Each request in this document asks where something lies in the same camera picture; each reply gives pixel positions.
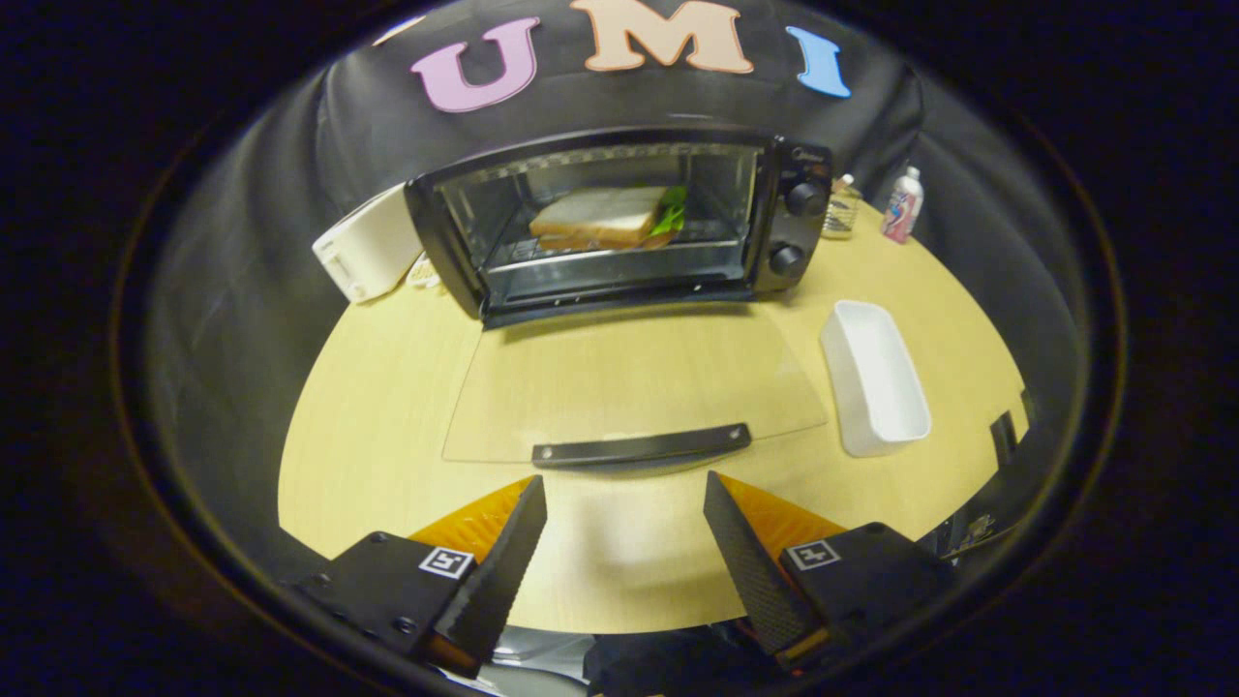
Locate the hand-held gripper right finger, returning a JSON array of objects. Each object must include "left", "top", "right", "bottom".
[{"left": 702, "top": 470, "right": 959, "bottom": 674}]

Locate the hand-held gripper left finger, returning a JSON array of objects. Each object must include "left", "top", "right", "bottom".
[{"left": 293, "top": 474, "right": 549, "bottom": 681}]

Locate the black toaster oven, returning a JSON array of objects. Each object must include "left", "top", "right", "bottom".
[{"left": 404, "top": 126, "right": 834, "bottom": 471}]

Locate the sandwich with lettuce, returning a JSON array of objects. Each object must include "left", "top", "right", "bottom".
[{"left": 529, "top": 185, "right": 689, "bottom": 251}]

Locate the white toaster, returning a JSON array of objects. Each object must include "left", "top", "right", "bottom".
[{"left": 312, "top": 183, "right": 425, "bottom": 305}]

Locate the dark cloth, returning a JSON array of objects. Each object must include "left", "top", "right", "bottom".
[{"left": 581, "top": 624, "right": 771, "bottom": 697}]

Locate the white rectangular dish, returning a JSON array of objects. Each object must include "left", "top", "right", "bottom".
[{"left": 819, "top": 299, "right": 933, "bottom": 459}]

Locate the black chair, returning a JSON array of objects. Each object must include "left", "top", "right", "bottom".
[{"left": 934, "top": 387, "right": 1042, "bottom": 562}]

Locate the clear glass jar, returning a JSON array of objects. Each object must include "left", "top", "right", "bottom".
[{"left": 823, "top": 173, "right": 862, "bottom": 241}]

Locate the small white bottle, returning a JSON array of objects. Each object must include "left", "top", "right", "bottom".
[{"left": 881, "top": 165, "right": 924, "bottom": 245}]

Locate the black backdrop cloth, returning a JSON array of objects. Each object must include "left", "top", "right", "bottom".
[{"left": 145, "top": 0, "right": 1090, "bottom": 582}]

